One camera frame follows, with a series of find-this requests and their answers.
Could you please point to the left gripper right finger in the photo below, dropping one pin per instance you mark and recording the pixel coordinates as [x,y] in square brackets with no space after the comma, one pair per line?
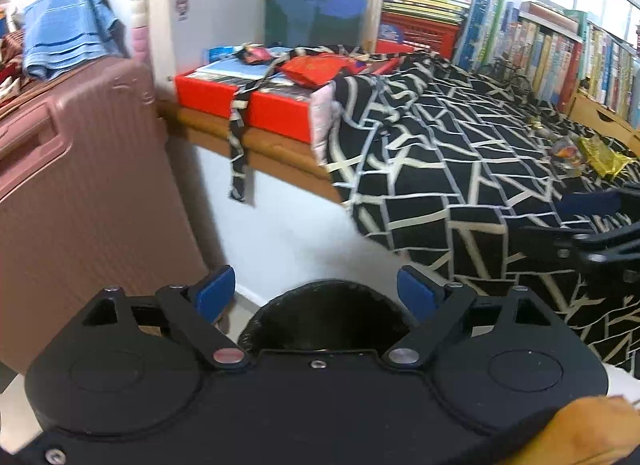
[438,309]

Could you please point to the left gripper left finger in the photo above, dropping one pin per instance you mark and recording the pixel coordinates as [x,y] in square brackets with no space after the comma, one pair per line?
[191,312]

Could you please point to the gold foil snack bag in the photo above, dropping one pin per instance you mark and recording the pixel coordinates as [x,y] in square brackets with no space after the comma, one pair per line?
[601,157]

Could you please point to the row of upright books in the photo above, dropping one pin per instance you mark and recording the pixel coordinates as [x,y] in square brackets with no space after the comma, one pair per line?
[559,52]

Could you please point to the person's right hand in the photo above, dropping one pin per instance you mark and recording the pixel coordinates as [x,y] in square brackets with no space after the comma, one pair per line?
[593,430]

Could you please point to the black trash bin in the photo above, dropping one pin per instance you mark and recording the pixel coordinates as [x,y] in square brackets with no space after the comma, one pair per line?
[326,315]

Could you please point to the wooden drawer shelf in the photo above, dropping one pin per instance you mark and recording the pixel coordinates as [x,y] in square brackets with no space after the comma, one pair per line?
[589,113]

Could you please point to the black white patterned cloth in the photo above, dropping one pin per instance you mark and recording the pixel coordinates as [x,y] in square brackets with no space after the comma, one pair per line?
[436,164]

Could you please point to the pink suitcase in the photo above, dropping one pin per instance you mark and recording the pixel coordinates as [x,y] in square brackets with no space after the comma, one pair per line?
[88,200]

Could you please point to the miniature black bicycle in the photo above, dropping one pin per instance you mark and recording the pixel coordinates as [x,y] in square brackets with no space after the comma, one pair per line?
[506,75]

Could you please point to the red box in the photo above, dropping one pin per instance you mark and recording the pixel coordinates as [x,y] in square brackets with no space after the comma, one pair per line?
[265,97]

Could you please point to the red snack packet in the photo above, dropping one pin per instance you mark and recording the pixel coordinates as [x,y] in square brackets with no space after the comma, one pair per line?
[315,71]

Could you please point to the red plastic basket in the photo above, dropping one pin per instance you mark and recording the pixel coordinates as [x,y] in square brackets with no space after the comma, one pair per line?
[399,33]

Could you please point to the blue towel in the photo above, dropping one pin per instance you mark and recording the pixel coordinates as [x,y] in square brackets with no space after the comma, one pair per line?
[61,34]

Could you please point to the large blue book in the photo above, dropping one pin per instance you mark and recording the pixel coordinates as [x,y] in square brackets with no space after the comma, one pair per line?
[315,2]

